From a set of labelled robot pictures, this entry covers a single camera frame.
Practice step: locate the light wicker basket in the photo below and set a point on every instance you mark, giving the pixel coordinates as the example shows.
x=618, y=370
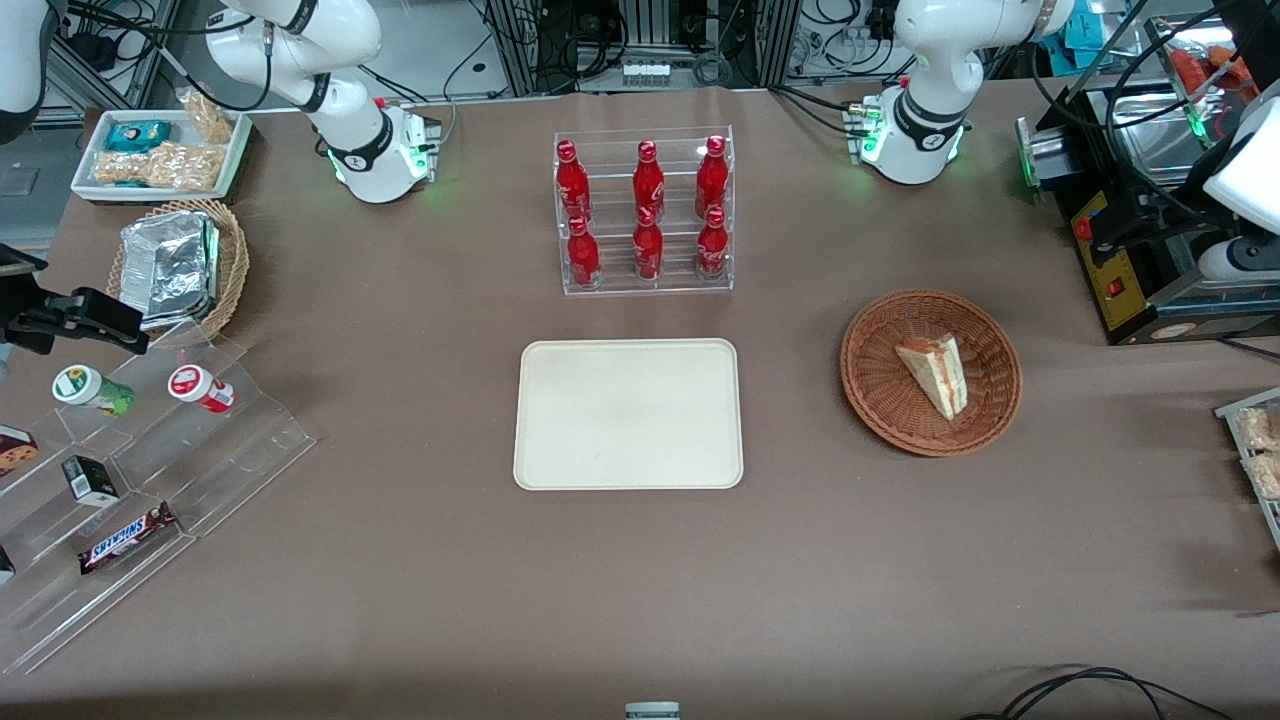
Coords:
x=232, y=265

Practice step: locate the clear acrylic stepped display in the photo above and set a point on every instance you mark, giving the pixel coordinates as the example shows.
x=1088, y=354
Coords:
x=230, y=450

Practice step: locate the teal snack packet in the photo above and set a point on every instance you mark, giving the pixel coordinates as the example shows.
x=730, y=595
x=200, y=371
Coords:
x=138, y=135

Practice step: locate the green lidded cup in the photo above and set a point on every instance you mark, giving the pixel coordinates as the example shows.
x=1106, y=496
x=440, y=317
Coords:
x=88, y=388

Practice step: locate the white power strip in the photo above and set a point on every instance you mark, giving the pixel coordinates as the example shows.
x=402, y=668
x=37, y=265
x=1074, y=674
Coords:
x=648, y=72

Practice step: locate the black food warmer appliance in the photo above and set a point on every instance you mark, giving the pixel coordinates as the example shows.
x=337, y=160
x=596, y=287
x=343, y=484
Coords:
x=1110, y=240

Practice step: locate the red lidded cup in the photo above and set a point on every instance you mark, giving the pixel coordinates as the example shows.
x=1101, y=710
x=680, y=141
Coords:
x=198, y=387

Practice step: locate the brown wicker basket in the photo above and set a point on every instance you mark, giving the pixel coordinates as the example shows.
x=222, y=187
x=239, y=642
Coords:
x=880, y=400

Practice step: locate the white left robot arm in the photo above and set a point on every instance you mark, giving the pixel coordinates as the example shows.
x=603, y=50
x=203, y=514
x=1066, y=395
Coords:
x=930, y=60

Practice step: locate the snickers chocolate bar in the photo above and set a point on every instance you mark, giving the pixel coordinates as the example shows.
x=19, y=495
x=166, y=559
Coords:
x=128, y=538

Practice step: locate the silver foil packet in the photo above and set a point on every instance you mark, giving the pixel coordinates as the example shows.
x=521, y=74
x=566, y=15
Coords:
x=170, y=265

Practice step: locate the brown cookie box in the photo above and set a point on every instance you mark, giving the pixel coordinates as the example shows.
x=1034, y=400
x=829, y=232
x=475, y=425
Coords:
x=15, y=450

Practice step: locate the grey box at table edge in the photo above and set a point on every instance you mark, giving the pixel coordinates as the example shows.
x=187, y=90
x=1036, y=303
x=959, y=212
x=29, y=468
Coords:
x=652, y=711

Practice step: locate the triangular sandwich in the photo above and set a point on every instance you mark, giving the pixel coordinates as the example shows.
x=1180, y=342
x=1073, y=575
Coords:
x=935, y=375

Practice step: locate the clear bagged snack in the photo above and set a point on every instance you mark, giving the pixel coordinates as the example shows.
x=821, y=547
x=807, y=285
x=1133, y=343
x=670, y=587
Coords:
x=1260, y=428
x=1266, y=475

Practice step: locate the cream plastic tray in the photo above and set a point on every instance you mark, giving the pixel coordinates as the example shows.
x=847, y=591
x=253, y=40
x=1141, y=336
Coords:
x=628, y=415

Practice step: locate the clear acrylic bottle rack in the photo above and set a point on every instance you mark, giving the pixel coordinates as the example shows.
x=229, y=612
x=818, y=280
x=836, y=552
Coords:
x=610, y=285

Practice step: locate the white rectangular snack tray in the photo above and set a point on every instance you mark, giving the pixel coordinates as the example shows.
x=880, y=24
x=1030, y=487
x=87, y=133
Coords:
x=88, y=185

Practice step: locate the red cola bottle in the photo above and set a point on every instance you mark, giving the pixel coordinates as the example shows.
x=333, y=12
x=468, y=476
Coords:
x=648, y=185
x=572, y=185
x=712, y=248
x=647, y=250
x=583, y=258
x=711, y=180

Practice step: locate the small peanut snack bag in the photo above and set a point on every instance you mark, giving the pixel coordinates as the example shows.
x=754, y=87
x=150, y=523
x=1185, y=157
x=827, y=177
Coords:
x=208, y=118

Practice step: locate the small black box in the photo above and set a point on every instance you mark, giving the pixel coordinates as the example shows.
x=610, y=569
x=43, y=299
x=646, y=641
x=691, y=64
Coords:
x=92, y=480

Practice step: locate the large peanut snack bag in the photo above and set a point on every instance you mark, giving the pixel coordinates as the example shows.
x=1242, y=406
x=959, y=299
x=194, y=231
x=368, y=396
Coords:
x=160, y=167

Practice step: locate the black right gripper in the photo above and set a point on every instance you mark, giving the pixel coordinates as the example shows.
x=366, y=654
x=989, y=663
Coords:
x=30, y=323

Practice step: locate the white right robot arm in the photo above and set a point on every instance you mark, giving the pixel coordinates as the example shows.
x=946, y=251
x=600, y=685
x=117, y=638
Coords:
x=352, y=150

